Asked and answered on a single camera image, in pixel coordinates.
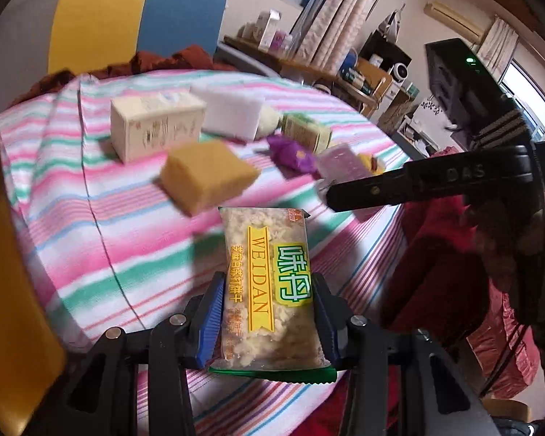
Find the white boxes on desk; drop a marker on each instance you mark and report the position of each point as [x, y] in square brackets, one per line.
[268, 32]

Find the red-brown cloth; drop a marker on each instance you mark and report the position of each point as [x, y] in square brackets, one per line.
[163, 61]

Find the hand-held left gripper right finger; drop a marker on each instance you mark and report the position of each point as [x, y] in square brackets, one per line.
[324, 327]

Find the striped blanket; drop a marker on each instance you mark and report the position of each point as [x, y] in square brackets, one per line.
[95, 236]

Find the white round device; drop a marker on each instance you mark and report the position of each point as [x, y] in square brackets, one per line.
[400, 74]

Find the black appliance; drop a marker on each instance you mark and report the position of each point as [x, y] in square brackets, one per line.
[386, 52]

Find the cream cardboard box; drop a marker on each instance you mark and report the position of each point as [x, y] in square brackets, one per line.
[159, 127]

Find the wooden desk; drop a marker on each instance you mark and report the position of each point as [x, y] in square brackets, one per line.
[309, 70]

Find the side window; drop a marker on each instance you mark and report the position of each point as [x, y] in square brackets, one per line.
[527, 95]

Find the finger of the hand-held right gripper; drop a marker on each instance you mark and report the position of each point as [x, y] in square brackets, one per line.
[390, 186]

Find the gold metal tray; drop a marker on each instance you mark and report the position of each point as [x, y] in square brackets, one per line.
[13, 304]

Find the pale tan sponge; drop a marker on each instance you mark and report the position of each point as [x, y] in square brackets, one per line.
[270, 120]

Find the person's right hand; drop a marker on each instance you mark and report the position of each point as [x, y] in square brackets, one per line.
[504, 254]

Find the yellow sponge block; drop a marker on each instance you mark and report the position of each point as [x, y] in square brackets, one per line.
[204, 172]

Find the wall air conditioner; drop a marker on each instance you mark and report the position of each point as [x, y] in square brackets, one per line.
[454, 20]

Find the pink clear packet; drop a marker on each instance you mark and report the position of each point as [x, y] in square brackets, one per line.
[343, 163]

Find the red jacket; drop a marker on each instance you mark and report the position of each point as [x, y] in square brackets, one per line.
[427, 254]

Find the small printed carton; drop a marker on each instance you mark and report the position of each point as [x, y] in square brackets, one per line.
[306, 131]

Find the patterned beige curtain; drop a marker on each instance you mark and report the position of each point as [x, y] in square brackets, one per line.
[340, 18]

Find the brown cardboard box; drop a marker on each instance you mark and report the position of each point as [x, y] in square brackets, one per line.
[372, 77]

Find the white sponge block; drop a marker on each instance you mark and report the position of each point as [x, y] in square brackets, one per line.
[231, 109]

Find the cracker snack packet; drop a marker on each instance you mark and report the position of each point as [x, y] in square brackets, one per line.
[263, 254]

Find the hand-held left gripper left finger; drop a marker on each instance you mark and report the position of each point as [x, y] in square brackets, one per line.
[211, 327]

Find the purple snack packet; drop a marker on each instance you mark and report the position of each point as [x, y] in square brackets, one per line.
[293, 152]

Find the yellow cloth toy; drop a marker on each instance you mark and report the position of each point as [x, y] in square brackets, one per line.
[373, 166]

